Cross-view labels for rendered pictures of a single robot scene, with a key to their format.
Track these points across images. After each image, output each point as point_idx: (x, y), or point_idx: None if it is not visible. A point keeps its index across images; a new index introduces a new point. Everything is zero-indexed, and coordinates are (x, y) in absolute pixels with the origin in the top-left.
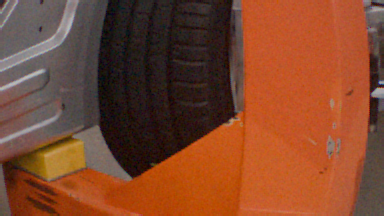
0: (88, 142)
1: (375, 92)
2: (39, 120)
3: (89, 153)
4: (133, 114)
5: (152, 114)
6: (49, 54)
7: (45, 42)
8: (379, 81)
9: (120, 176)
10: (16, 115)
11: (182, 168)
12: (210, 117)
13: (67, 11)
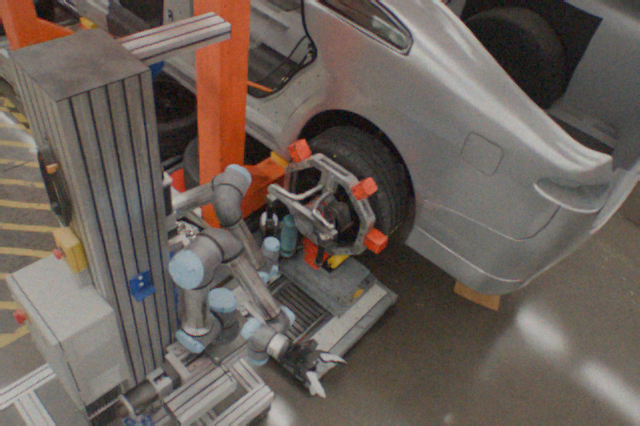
0: (625, 287)
1: (264, 213)
2: (270, 142)
3: (604, 284)
4: None
5: None
6: (274, 130)
7: (278, 127)
8: (276, 219)
9: (572, 294)
10: (260, 132)
11: None
12: None
13: (285, 125)
